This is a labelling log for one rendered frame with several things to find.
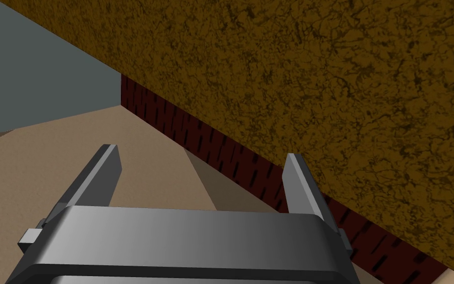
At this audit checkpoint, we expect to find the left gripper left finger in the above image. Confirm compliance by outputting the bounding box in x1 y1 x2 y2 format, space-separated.
42 143 123 228

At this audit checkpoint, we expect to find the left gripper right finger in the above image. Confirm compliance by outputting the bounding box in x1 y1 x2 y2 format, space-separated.
282 153 340 234

